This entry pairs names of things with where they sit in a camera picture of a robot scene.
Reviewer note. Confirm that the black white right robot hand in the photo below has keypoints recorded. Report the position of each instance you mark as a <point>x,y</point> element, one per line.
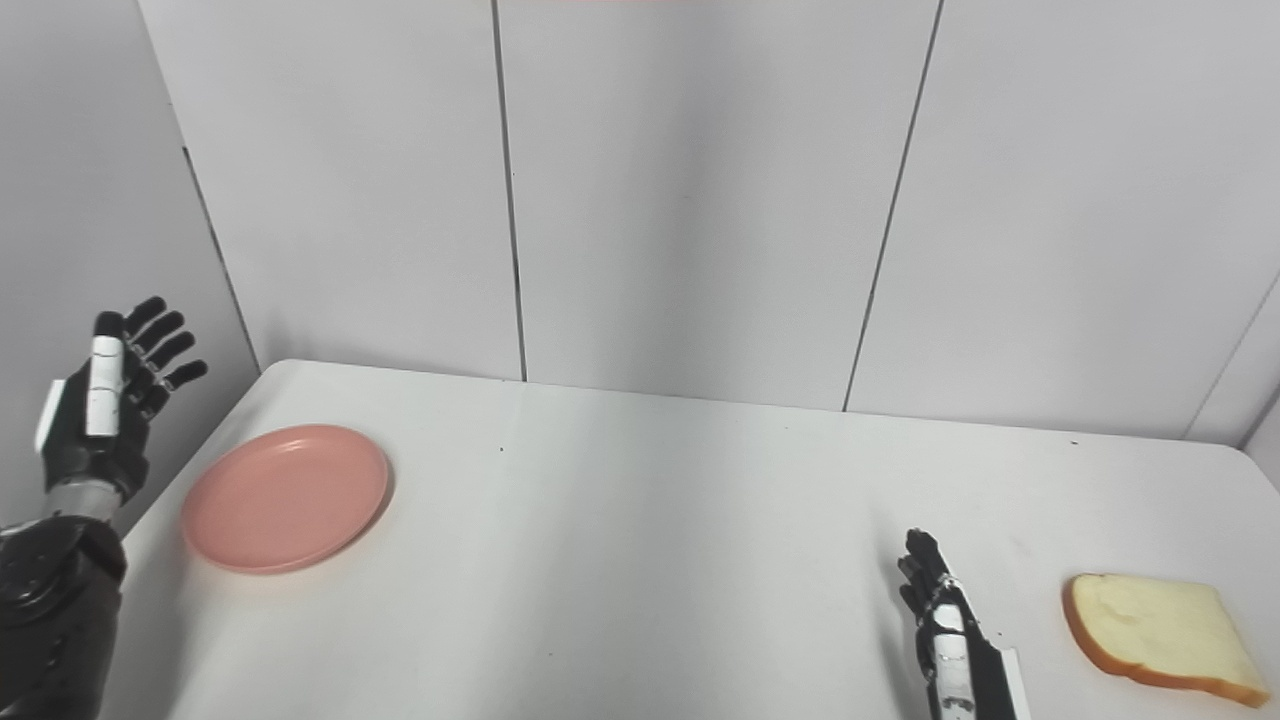
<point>985,685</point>

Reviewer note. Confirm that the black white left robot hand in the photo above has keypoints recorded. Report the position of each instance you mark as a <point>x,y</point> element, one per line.
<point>95,455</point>

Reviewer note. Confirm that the slice of white bread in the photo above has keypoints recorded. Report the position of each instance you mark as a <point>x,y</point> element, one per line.
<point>1155,625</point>

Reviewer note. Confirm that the pink round plate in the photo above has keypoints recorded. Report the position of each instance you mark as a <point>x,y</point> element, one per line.
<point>285,498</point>

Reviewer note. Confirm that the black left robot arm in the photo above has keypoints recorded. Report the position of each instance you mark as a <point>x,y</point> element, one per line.
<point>50,610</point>

